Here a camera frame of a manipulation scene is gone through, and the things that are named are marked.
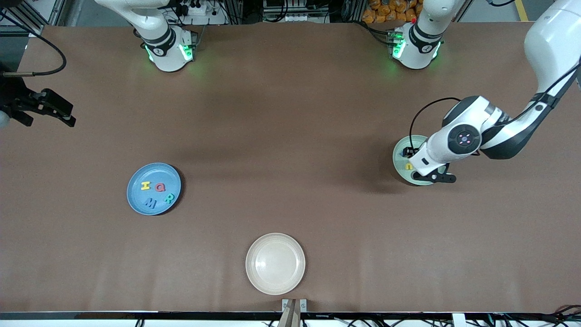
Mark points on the teal letter R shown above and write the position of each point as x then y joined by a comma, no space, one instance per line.
169,198

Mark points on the blue plate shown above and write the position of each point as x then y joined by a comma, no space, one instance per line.
153,209

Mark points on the white power strip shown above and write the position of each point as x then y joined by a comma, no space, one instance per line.
195,9

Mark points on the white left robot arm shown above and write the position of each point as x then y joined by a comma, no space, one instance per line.
463,141

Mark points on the orange bagged goods pile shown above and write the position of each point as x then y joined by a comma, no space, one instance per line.
386,13

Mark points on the pink letter Q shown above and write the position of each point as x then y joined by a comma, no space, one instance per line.
157,187

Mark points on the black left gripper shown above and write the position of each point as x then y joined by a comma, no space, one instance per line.
412,152

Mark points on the green plate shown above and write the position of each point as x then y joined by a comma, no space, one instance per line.
399,170

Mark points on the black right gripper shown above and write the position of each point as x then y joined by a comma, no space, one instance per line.
10,99

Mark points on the yellow uppercase letter H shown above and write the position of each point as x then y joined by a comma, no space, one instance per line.
145,185

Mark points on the brown tapered post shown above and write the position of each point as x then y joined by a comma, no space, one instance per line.
292,318

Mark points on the white paper tag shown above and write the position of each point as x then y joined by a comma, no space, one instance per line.
458,320

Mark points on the metal table corner bracket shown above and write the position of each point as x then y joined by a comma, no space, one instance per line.
35,31

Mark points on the beige plate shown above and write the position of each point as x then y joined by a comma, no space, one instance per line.
275,263

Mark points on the blue uppercase letter M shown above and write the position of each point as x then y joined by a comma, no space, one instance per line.
150,203

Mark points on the aluminium frame strut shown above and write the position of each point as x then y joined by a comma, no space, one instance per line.
59,11

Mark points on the grey metal mounting bracket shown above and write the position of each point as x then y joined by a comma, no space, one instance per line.
285,302

